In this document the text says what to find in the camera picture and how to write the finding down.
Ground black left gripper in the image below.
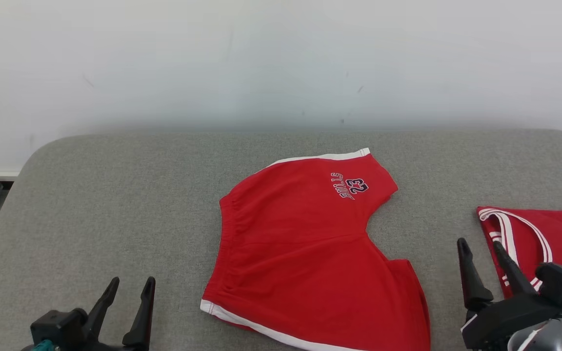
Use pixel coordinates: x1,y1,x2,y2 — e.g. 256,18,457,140
20,276,156,351

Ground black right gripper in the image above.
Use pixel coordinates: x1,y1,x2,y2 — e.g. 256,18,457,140
457,237,562,350

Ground red shorts with white trim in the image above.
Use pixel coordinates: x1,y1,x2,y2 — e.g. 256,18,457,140
200,148,432,351

